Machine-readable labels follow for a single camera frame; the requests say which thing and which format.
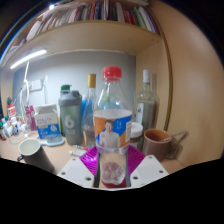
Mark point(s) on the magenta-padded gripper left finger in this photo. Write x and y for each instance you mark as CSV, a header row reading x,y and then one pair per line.
x,y
88,161

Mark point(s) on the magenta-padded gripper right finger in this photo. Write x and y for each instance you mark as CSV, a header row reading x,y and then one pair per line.
x,y
136,160

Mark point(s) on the clear plastic bottle red cap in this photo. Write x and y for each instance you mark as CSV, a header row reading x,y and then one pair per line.
x,y
112,130

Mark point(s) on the small white tube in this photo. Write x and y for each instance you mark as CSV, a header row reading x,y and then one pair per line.
x,y
76,152

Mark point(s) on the pink pen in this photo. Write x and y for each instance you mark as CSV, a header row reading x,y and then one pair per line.
x,y
80,146

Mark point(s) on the brown mug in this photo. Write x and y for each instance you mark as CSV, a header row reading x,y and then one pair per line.
x,y
155,146

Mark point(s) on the flat round red coaster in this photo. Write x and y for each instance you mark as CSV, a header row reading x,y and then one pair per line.
x,y
104,184

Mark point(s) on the dark jar white lid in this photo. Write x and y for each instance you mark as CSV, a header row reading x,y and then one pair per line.
x,y
136,128

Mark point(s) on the light blue round lid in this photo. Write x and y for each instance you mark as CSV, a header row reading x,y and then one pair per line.
x,y
53,141

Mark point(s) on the grey shaker bottle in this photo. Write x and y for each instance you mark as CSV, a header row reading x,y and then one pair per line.
x,y
70,120

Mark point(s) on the metal spoon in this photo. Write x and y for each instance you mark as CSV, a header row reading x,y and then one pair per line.
x,y
176,135

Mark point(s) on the black mug white inside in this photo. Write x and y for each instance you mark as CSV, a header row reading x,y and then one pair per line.
x,y
36,156

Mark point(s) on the blue and white carton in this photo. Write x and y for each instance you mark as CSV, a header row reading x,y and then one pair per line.
x,y
48,121

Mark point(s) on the clear glass bottle white cap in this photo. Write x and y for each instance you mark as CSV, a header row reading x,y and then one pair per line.
x,y
146,100

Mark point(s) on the pink packet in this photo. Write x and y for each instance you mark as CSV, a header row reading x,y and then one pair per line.
x,y
31,118

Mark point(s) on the clear bottle yellow cap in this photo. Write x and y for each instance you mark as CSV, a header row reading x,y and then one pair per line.
x,y
90,80

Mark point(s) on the red and white can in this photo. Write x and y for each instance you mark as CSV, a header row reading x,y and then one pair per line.
x,y
11,111

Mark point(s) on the white strip light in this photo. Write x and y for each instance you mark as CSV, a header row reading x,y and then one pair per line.
x,y
28,58

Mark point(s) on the wooden shelf unit with books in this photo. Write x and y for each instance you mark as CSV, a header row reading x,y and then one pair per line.
x,y
83,35

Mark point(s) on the bright ceiling light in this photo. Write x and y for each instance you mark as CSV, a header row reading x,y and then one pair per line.
x,y
51,6

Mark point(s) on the white wall socket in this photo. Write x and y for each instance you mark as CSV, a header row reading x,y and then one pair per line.
x,y
36,85

